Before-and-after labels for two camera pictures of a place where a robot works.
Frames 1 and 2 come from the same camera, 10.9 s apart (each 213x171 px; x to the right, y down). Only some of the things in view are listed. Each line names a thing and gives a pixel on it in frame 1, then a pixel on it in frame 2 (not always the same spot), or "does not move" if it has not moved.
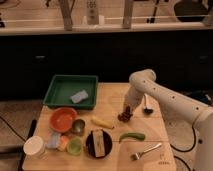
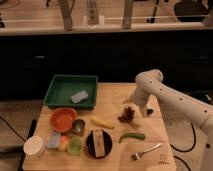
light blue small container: x=53 y=140 does not move
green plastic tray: x=63 y=87 does not move
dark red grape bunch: x=125 y=116 does not move
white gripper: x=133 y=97 -> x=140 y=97
